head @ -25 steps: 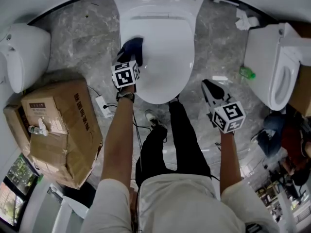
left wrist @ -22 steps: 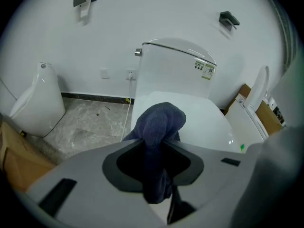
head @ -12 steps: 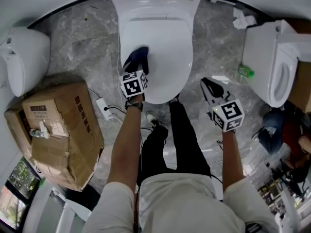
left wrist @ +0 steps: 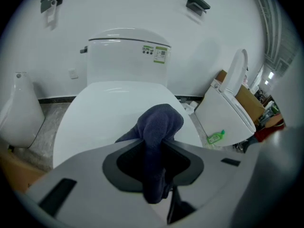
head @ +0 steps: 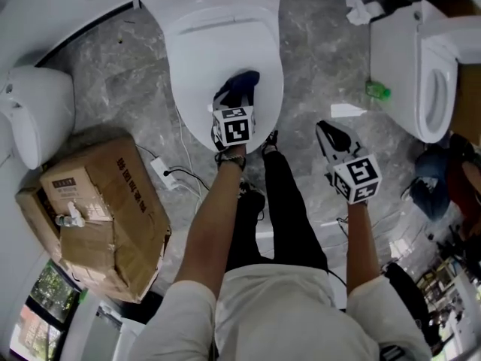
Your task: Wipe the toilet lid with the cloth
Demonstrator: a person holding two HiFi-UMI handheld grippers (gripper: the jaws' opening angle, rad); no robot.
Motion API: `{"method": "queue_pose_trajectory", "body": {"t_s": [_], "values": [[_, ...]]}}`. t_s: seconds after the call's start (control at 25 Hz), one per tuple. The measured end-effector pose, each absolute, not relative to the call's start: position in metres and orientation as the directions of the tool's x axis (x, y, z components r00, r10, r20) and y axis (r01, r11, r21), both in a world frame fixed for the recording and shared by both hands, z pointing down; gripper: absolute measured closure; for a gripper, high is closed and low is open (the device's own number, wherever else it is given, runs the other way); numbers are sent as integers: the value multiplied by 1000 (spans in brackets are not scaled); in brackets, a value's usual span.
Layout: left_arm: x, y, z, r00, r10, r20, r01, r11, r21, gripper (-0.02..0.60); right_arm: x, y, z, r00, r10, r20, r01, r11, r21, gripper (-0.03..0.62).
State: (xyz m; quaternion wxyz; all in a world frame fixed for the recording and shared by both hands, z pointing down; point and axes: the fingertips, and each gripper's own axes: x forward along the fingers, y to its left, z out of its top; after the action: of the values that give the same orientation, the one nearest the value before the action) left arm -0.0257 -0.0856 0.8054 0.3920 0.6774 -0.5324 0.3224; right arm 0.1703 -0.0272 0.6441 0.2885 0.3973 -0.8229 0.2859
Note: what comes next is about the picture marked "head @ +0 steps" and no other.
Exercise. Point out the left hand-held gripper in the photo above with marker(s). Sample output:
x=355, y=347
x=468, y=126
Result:
x=236, y=131

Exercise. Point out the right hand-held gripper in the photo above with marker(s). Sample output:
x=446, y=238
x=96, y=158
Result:
x=359, y=179

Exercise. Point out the dark blue cloth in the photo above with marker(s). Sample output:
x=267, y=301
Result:
x=242, y=83

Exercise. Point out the white toilet lid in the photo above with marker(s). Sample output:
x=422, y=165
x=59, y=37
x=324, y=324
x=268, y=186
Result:
x=195, y=70
x=37, y=111

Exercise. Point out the person's left forearm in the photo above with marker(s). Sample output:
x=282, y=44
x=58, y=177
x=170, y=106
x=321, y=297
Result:
x=210, y=216

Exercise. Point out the person's right forearm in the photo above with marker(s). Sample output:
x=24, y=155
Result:
x=360, y=246

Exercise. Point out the white toilet open seat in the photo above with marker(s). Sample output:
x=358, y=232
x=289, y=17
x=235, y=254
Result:
x=398, y=70

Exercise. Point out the white toilet closed lid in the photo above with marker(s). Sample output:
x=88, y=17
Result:
x=37, y=111

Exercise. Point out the flat white paper sheet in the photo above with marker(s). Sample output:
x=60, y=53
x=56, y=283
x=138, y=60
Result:
x=345, y=110

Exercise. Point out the person's black sandal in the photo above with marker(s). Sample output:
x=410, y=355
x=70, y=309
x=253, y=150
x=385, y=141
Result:
x=251, y=198
x=270, y=143

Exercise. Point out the green plastic bottle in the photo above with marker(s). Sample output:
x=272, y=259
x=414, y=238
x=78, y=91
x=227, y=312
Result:
x=377, y=90

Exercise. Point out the white power strip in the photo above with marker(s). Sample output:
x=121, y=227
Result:
x=163, y=173

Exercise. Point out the person's black trousers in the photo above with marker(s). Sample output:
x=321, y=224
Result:
x=285, y=209

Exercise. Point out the crumpled white paper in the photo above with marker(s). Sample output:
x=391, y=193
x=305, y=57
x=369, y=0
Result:
x=359, y=10

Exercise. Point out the large brown cardboard box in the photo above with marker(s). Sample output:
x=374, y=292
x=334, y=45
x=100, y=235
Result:
x=127, y=239

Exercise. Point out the small brown cardboard box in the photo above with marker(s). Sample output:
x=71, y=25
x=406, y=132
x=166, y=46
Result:
x=75, y=190

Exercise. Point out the person's white shirt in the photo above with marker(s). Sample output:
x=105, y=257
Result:
x=285, y=314

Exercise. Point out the small white plastic fitting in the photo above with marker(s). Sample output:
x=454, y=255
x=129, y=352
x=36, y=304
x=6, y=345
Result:
x=71, y=216

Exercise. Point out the white cabinet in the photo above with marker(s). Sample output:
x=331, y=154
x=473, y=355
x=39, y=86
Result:
x=105, y=333

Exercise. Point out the window with black frame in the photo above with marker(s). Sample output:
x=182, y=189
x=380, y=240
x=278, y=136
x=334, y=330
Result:
x=49, y=295

